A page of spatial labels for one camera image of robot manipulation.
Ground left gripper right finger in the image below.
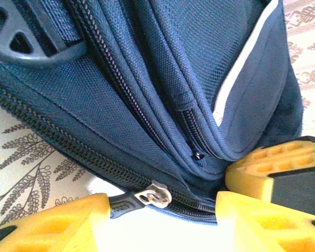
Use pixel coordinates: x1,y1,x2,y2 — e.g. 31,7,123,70
215,191,315,252

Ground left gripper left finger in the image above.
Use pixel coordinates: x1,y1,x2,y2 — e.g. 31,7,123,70
0,193,113,252

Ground silver black zipper pull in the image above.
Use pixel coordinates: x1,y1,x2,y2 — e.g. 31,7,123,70
109,180,173,221

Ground navy blue backpack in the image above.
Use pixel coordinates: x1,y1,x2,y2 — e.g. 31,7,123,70
0,0,305,229

